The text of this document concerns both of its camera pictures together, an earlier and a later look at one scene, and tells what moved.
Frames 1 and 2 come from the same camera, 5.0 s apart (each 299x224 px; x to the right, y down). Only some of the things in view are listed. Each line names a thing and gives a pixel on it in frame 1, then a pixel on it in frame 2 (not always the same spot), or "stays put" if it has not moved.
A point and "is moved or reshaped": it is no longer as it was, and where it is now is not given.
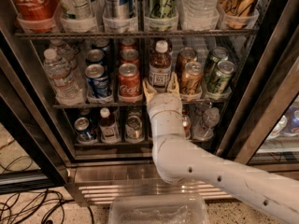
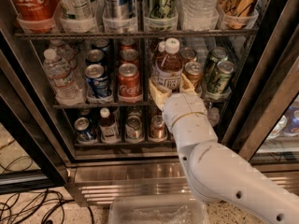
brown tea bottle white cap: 160,66 is moved or reshaped
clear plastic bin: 159,209 stays put
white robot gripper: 163,103 to 183,106
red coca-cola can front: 129,87 stays put
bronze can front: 192,78 stays put
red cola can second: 129,56 stays put
